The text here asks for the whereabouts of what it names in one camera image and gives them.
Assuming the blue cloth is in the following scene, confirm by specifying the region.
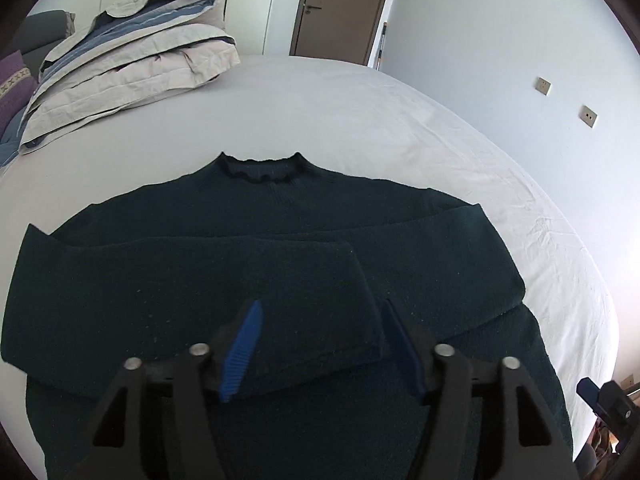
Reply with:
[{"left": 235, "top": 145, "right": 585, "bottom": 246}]
[{"left": 0, "top": 110, "right": 26, "bottom": 168}]

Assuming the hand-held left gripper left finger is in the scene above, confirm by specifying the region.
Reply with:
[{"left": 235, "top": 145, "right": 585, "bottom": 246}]
[{"left": 65, "top": 300, "right": 264, "bottom": 480}]

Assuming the grey pillow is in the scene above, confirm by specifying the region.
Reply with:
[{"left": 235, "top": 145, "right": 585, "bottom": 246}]
[{"left": 15, "top": 10, "right": 77, "bottom": 63}]

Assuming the thin stick by door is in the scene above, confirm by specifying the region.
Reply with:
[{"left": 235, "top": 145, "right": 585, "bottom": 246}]
[{"left": 376, "top": 21, "right": 389, "bottom": 70}]

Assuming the brown door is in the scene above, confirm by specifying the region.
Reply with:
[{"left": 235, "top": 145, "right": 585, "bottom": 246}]
[{"left": 290, "top": 0, "right": 398, "bottom": 66}]

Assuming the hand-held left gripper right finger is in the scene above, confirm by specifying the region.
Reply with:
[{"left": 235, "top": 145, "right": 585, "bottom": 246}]
[{"left": 381, "top": 299, "right": 581, "bottom": 480}]

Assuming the folded beige blue duvet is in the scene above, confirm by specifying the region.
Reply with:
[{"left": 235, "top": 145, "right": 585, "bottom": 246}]
[{"left": 19, "top": 0, "right": 242, "bottom": 153}]

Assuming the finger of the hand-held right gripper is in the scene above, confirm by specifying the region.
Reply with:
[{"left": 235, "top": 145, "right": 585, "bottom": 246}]
[{"left": 576, "top": 378, "right": 607, "bottom": 418}]

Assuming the purple patterned pillow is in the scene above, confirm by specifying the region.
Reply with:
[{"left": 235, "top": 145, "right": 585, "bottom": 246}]
[{"left": 0, "top": 50, "right": 40, "bottom": 136}]

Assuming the dark green sweater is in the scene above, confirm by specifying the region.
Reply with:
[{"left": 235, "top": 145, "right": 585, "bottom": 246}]
[{"left": 0, "top": 151, "right": 576, "bottom": 480}]

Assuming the white bed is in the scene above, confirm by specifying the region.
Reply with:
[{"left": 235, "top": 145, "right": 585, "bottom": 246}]
[{"left": 0, "top": 54, "right": 621, "bottom": 480}]

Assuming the cream wardrobe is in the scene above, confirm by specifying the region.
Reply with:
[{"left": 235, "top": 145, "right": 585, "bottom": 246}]
[{"left": 100, "top": 0, "right": 311, "bottom": 57}]

